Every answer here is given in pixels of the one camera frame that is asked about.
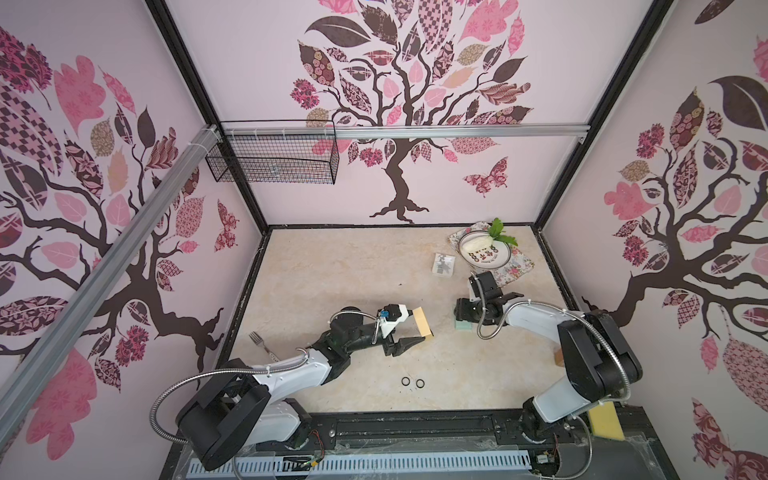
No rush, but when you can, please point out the aluminium rail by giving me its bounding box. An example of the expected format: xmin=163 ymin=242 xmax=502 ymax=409
xmin=223 ymin=124 xmax=590 ymax=140
xmin=1 ymin=125 xmax=220 ymax=445

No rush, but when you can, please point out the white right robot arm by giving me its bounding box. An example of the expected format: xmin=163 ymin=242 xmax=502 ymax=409
xmin=454 ymin=272 xmax=643 ymax=444

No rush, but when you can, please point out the black corner frame post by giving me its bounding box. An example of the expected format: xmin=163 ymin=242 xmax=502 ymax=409
xmin=533 ymin=0 xmax=675 ymax=233

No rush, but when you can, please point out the clear plastic ring bag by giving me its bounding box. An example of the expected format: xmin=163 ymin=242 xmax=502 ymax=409
xmin=432 ymin=253 xmax=456 ymax=277

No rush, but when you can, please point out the white toy radish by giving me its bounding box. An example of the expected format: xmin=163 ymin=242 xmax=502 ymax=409
xmin=464 ymin=218 xmax=518 ymax=253

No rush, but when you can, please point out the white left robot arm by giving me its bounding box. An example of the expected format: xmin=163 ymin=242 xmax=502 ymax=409
xmin=175 ymin=304 xmax=432 ymax=470

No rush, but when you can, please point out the black wire basket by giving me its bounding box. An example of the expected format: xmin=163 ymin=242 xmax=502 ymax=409
xmin=206 ymin=119 xmax=340 ymax=185

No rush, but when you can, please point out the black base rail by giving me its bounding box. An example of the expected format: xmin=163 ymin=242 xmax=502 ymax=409
xmin=263 ymin=407 xmax=601 ymax=457

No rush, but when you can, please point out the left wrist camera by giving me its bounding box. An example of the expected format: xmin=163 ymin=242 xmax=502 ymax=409
xmin=377 ymin=304 xmax=412 ymax=338

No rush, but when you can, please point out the rear aluminium rail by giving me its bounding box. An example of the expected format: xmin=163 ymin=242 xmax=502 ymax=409
xmin=223 ymin=124 xmax=590 ymax=140

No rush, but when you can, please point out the floral rectangular tray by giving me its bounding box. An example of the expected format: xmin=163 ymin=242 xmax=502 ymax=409
xmin=448 ymin=222 xmax=535 ymax=286

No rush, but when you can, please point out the yellow sponge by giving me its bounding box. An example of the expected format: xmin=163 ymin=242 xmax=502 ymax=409
xmin=587 ymin=402 xmax=626 ymax=441

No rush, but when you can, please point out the white slotted cable duct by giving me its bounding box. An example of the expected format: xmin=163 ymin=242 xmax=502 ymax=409
xmin=185 ymin=450 xmax=532 ymax=479

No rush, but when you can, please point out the left aluminium rail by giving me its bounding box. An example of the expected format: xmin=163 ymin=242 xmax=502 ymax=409
xmin=1 ymin=125 xmax=220 ymax=445

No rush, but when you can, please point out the silver metal fork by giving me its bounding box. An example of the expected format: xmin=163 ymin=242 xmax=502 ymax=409
xmin=249 ymin=331 xmax=279 ymax=363

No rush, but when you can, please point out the white round printed plate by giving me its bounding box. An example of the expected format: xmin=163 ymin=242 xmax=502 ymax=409
xmin=458 ymin=230 xmax=512 ymax=269

